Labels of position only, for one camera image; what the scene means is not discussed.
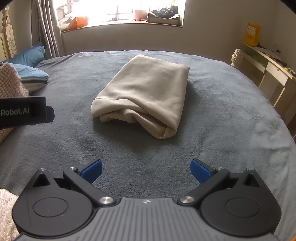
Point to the beige zip jacket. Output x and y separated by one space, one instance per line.
143 92

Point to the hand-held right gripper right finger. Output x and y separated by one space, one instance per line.
199 172

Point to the pile of dark clothes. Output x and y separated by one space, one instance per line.
164 12

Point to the pink checked blanket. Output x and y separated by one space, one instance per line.
9 81

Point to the yellow box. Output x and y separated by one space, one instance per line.
252 33

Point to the light blue pillow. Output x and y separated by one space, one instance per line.
32 73

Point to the orange bag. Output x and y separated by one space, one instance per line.
78 23

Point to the grey curtain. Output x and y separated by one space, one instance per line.
49 27

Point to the white folded bedding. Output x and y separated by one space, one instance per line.
34 86

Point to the white fluffy cloth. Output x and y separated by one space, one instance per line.
7 215

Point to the pink pot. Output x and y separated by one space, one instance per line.
140 14

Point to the flat cardboard tray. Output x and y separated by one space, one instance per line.
164 20

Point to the white wooden desk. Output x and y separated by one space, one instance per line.
275 71

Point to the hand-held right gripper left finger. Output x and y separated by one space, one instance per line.
92 171

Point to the grey-blue bed blanket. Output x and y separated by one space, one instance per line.
208 129

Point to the cream carved headboard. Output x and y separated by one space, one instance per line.
8 34

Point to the bright window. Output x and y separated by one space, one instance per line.
104 8

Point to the white plastic bag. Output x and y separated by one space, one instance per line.
63 24

